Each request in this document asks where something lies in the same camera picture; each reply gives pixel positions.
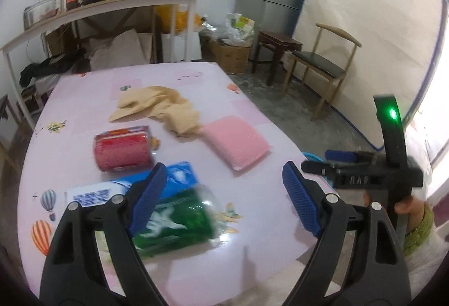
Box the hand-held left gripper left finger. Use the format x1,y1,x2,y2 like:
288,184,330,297
39,162,167,306

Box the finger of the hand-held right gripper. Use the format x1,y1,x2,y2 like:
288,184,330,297
324,149,379,165
301,160,339,176

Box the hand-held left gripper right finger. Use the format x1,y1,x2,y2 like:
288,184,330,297
282,161,411,306

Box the green plastic bottle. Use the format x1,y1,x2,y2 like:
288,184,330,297
131,185,225,257

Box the blue toothpaste box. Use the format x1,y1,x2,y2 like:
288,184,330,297
65,161,201,212

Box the red packaged scrubber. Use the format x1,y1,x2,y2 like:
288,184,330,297
93,125,160,172

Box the person's right forearm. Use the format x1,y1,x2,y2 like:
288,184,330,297
403,203,449,293

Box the person's right hand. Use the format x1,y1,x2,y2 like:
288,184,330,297
395,195,425,220

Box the blue plastic bin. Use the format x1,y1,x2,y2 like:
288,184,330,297
302,151,327,163

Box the pink sponge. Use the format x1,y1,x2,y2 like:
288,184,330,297
200,116,273,171

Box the beige cloth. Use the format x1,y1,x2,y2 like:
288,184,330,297
109,85,202,137

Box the wooden chair black seat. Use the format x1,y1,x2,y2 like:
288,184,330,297
283,23,362,121

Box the pink printed tablecloth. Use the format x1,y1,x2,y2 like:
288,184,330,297
17,61,337,305

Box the dark wooden stool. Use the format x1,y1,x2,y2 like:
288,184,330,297
251,30,303,86

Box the white mattress blue trim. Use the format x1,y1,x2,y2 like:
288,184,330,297
293,0,448,152

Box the cardboard box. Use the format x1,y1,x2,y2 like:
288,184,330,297
45,27,76,54
210,41,251,74

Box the white woven sack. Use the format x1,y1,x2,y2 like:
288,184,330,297
88,29,152,72

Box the white cabinet panel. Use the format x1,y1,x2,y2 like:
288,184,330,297
161,32,202,63

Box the white plastic bags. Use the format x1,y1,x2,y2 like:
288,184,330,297
207,12,256,47

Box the black cloth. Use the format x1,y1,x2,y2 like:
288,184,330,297
19,50,86,87

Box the yellow bag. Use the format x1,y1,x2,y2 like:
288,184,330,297
156,4,202,34

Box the white side table wooden top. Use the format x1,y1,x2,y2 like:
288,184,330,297
0,0,209,131

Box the glass container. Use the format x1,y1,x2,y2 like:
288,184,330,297
23,0,61,29

